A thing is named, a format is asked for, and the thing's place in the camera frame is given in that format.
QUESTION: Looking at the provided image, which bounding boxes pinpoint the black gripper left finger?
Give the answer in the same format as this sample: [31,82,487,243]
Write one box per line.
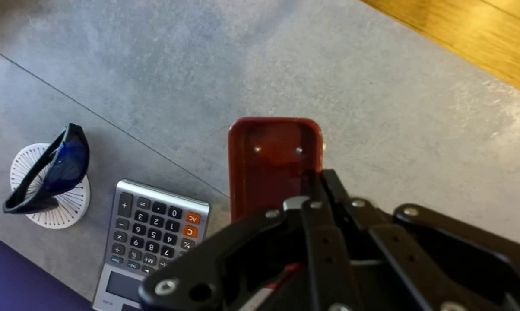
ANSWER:
[137,197,353,311]

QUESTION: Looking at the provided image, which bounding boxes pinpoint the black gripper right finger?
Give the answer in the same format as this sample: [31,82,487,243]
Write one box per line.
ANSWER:
[309,169,520,311]

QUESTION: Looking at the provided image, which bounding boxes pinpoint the red toy wagon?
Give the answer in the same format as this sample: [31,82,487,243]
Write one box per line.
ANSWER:
[226,115,328,311]

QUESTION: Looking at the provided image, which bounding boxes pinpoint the silver calculator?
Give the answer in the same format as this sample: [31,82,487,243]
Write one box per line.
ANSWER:
[92,178,213,311]

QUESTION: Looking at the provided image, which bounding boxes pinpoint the white round slotted disc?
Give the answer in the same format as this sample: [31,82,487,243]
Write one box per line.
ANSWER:
[7,141,92,231]

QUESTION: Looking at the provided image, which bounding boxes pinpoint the black sunglasses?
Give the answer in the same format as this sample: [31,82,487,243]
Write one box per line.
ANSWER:
[2,120,92,216]

